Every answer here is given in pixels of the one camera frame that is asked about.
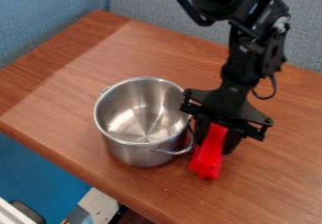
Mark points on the grey white object below table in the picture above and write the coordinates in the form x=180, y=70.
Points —
x=95, y=209

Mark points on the red cross-shaped plastic bar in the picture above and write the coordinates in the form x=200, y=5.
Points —
x=207, y=158

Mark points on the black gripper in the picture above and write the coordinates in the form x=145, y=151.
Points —
x=226, y=107

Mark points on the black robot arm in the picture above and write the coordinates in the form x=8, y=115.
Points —
x=259, y=25

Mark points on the stainless steel pot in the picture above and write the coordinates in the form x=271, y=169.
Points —
x=140, y=122

